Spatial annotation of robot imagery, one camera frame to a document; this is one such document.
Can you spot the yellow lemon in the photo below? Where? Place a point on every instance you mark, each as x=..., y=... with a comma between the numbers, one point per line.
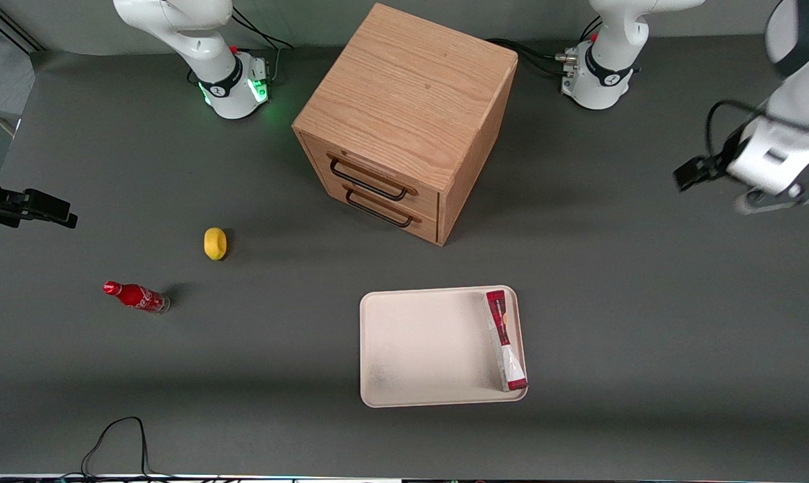
x=214, y=243

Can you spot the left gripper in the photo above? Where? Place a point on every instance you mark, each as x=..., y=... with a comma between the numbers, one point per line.
x=714, y=165

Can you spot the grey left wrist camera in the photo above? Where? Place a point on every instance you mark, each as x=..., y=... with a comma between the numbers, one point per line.
x=780, y=200

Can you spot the black frame rail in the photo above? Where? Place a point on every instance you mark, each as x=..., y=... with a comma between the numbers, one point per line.
x=19, y=33

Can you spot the wooden drawer cabinet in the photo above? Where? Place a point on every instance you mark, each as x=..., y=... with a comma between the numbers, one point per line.
x=411, y=80

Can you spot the red cola bottle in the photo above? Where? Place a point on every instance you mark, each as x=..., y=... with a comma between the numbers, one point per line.
x=136, y=296

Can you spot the red cookie box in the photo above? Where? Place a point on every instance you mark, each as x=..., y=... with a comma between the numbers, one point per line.
x=508, y=352

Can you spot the wooden drawer front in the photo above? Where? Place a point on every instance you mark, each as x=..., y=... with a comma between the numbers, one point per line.
x=426, y=229
x=428, y=201

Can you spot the beige plastic tray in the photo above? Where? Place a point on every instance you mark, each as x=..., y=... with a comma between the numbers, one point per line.
x=424, y=349

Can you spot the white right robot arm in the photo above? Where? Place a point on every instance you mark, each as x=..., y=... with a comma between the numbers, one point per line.
x=203, y=40

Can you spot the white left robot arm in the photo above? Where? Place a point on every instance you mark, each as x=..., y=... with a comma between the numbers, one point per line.
x=606, y=60

